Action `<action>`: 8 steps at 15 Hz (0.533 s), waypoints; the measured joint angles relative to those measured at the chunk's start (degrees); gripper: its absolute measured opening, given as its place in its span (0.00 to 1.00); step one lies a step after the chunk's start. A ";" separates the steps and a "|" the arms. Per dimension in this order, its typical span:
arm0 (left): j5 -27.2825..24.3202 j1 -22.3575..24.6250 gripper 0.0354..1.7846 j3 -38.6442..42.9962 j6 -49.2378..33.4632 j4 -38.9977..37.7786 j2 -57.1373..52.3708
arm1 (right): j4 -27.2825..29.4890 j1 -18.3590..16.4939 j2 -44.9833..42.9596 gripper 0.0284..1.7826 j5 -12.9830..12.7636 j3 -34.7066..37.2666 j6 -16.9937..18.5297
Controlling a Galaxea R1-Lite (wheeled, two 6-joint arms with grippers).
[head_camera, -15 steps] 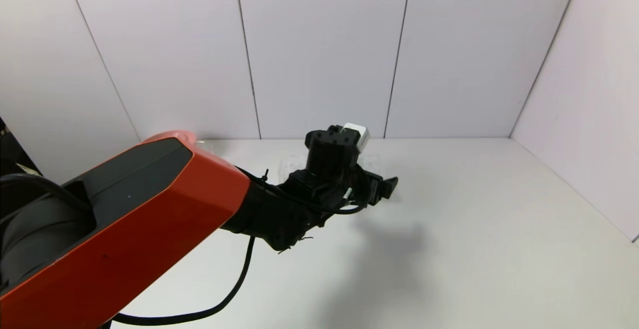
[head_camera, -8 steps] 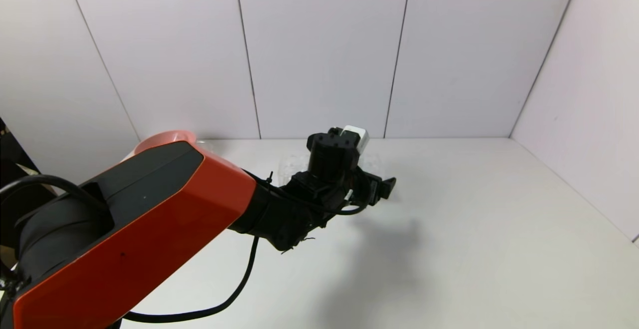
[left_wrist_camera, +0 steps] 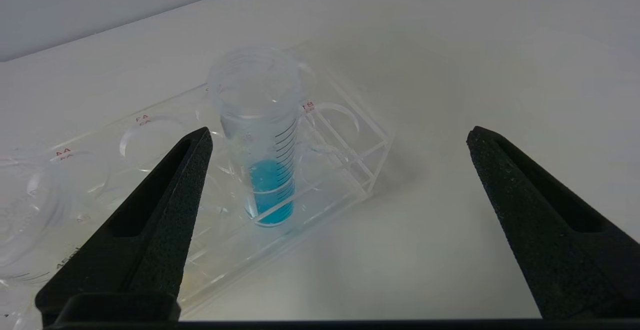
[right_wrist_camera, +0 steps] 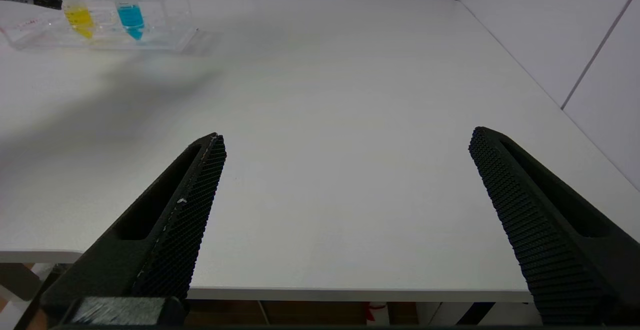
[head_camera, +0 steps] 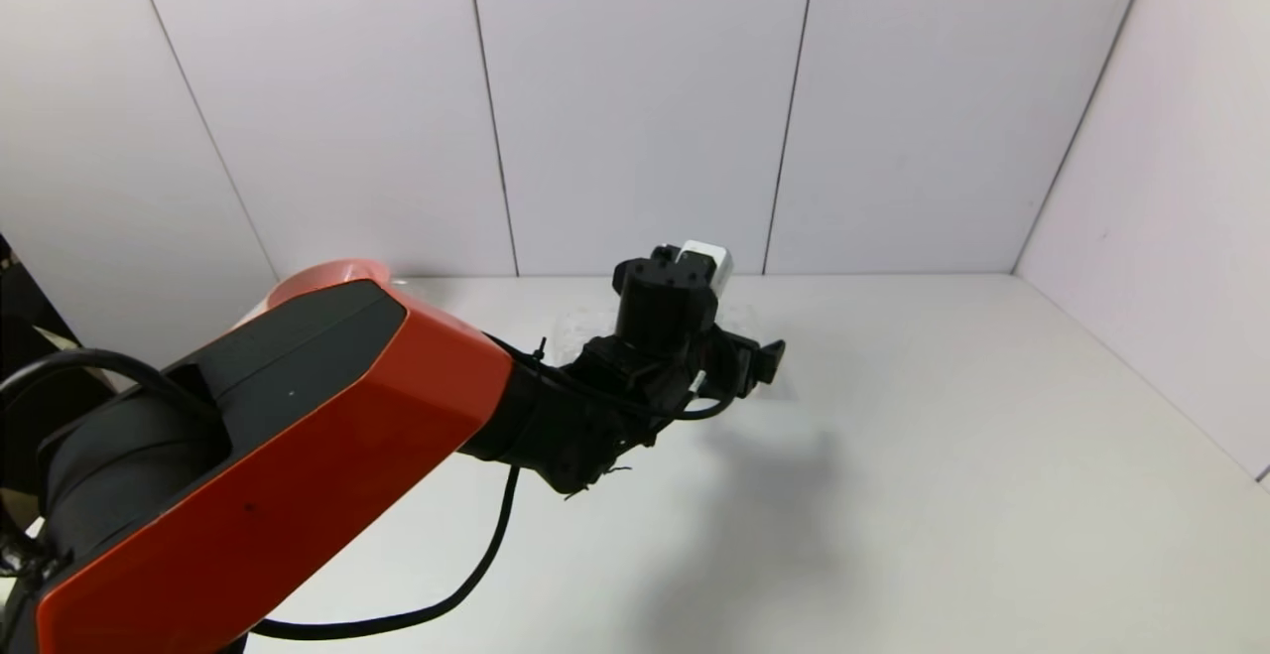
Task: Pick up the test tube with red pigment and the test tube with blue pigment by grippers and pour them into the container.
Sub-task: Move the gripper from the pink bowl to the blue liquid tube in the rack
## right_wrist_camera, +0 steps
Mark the yellow pigment test tube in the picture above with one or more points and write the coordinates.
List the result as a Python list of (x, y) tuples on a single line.
[(80, 19)]

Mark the small red object under table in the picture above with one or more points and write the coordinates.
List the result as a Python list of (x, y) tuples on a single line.
[(372, 312)]

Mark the black diagonal bar under table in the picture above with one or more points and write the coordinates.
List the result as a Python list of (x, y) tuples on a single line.
[(475, 313)]

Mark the clear acrylic test tube rack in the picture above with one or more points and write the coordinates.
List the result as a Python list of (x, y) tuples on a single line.
[(165, 24)]

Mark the blue pigment test tube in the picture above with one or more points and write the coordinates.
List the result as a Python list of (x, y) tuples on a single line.
[(131, 17)]

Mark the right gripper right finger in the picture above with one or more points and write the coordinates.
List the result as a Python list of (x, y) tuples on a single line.
[(545, 230)]

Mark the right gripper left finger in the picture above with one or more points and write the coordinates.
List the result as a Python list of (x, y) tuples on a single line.
[(170, 240)]

